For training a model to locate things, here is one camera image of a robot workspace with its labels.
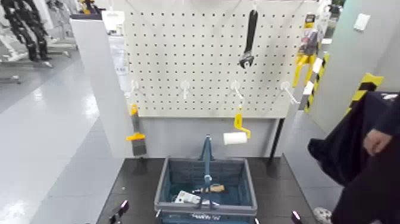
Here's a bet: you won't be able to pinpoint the white pegboard panel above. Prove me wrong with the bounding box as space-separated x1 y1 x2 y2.
123 0 320 119

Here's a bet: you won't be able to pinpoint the dark clothed person body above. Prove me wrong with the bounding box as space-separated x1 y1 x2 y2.
307 91 400 224

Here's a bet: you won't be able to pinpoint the blue grey folding crate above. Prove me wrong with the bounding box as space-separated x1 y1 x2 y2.
154 134 258 224

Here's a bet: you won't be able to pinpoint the yellow black machine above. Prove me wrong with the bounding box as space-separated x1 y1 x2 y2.
76 0 101 15

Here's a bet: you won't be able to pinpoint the white plastic pegboard hook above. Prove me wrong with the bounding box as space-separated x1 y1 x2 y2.
230 80 245 101
124 79 140 99
180 79 191 101
280 81 301 105

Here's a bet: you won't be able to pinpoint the dark sleeved person forearm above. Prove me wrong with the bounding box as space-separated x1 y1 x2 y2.
373 94 400 137

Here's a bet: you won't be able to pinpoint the yellow handled paint roller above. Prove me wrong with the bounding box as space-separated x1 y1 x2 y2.
223 106 252 146

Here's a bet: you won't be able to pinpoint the white partition panel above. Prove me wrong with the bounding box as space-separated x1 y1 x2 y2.
69 18 140 158

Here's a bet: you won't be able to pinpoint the person hand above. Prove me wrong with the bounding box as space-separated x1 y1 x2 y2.
362 129 393 157

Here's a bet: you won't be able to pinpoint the black stand post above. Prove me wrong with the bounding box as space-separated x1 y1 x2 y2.
268 118 286 163

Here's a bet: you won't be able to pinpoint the yellow pliers in package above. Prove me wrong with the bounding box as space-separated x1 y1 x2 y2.
292 13 323 89

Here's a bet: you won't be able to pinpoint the black adjustable wrench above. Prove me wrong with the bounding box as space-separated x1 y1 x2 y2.
238 9 260 70

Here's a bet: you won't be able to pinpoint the clear plastic hanging package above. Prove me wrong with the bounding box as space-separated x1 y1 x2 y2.
101 10 132 95

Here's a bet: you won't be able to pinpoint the white patterned shoe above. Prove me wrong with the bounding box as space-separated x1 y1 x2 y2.
313 207 333 224

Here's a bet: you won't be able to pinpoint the black humanoid robot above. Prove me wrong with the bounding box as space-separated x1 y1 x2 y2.
0 0 52 62

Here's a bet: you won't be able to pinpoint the wooden handled tool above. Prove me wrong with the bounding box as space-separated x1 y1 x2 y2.
192 183 226 195

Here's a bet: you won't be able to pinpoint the white wall switch plate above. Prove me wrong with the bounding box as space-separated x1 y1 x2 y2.
353 13 371 32

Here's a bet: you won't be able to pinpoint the yellow black hazard strip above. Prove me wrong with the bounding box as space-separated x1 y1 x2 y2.
304 52 330 113
345 72 385 115

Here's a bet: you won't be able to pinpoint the yellow handled paint brush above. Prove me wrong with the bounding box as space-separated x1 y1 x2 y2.
126 103 148 157

